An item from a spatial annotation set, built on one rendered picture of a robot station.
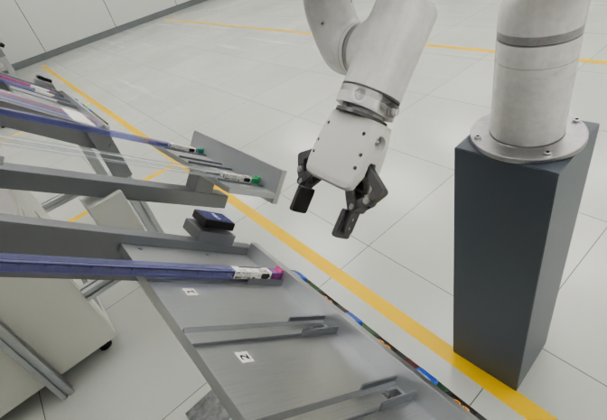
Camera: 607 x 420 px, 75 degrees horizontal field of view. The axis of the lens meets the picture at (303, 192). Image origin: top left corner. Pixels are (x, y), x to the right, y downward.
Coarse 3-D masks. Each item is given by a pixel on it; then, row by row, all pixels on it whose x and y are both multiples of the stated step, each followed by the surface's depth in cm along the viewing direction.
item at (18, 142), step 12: (0, 144) 47; (12, 144) 48; (24, 144) 49; (36, 144) 49; (48, 144) 50; (60, 144) 52; (84, 156) 54; (96, 156) 55; (108, 156) 56; (120, 156) 57; (132, 156) 59; (156, 168) 61; (168, 168) 62; (180, 168) 64; (192, 168) 65; (204, 168) 68; (252, 180) 74
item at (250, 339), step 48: (144, 288) 41; (192, 288) 43; (240, 288) 48; (192, 336) 35; (240, 336) 38; (288, 336) 41; (336, 336) 46; (240, 384) 31; (288, 384) 33; (336, 384) 36; (384, 384) 39
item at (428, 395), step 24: (264, 264) 57; (288, 288) 53; (312, 288) 51; (312, 312) 50; (336, 312) 47; (360, 336) 44; (384, 360) 42; (408, 384) 39; (432, 384) 39; (432, 408) 37; (456, 408) 36
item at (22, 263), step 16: (0, 256) 33; (16, 256) 34; (32, 256) 34; (48, 256) 35; (16, 272) 33; (32, 272) 34; (48, 272) 35; (64, 272) 36; (80, 272) 37; (96, 272) 38; (112, 272) 39; (128, 272) 40; (144, 272) 41; (160, 272) 42; (176, 272) 43; (192, 272) 45; (208, 272) 46; (224, 272) 48; (272, 272) 53
